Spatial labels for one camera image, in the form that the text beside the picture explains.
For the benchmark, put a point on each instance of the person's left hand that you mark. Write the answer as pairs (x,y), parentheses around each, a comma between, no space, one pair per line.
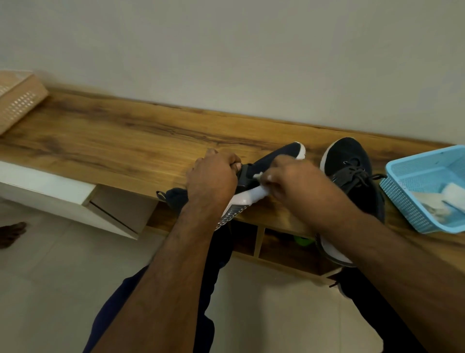
(212,182)

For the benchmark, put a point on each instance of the person's right hand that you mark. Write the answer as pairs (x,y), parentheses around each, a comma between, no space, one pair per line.
(308,192)

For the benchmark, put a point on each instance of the used wipe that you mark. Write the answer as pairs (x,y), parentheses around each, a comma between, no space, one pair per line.
(432,207)

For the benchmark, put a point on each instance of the person's left forearm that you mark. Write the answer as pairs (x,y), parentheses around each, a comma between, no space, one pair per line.
(156,291)

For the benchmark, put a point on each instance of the person's right forearm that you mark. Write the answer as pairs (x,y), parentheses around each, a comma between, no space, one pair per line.
(407,272)

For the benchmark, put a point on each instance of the green ball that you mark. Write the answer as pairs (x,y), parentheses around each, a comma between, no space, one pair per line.
(303,240)

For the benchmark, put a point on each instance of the blue plastic basket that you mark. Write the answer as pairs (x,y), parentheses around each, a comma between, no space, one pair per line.
(410,171)

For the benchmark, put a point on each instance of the wooden table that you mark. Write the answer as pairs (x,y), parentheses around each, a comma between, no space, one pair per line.
(109,142)

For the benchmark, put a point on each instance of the white drawer unit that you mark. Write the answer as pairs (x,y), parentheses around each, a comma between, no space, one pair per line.
(43,185)

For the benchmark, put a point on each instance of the beige perforated basket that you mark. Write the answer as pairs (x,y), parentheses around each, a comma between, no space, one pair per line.
(18,100)

